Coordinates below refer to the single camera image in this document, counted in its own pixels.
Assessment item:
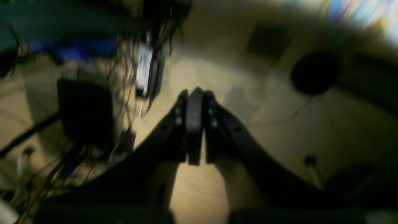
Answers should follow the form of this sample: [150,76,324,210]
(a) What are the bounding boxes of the white power strip red switch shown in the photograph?
[136,43,154,98]

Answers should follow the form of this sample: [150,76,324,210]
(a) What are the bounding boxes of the black round stand base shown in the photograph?
[290,52,342,96]

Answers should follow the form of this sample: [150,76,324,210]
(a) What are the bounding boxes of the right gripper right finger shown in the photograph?
[204,91,366,224]

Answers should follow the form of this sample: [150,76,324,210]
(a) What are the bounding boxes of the patterned pastel tablecloth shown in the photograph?
[283,0,397,48]

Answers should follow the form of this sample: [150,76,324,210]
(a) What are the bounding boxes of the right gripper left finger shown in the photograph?
[33,87,204,224]

